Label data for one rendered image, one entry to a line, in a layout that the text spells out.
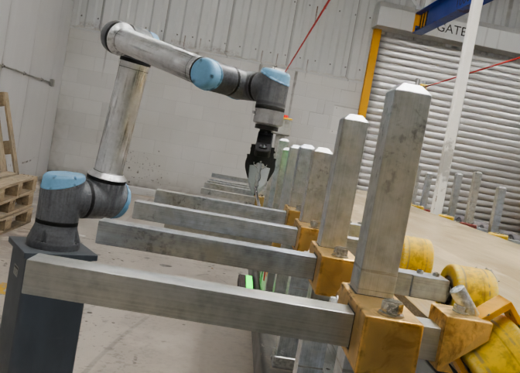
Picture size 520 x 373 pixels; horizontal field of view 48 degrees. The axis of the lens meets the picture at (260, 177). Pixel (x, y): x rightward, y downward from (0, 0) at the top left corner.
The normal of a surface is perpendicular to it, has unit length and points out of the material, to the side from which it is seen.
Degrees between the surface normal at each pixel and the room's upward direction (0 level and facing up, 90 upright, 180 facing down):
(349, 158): 90
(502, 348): 55
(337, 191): 90
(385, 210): 90
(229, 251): 90
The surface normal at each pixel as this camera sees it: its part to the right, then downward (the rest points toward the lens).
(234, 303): 0.04, 0.06
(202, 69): -0.57, -0.04
